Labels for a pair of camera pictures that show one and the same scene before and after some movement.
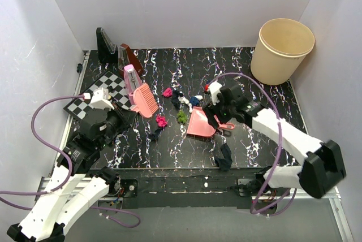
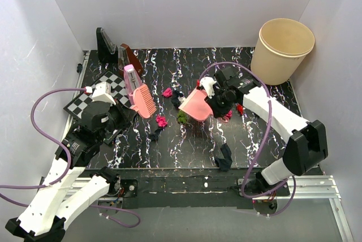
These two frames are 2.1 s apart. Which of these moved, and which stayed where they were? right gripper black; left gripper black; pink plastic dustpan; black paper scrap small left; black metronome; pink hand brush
Moved: pink plastic dustpan; right gripper black
Stayed: black metronome; left gripper black; black paper scrap small left; pink hand brush
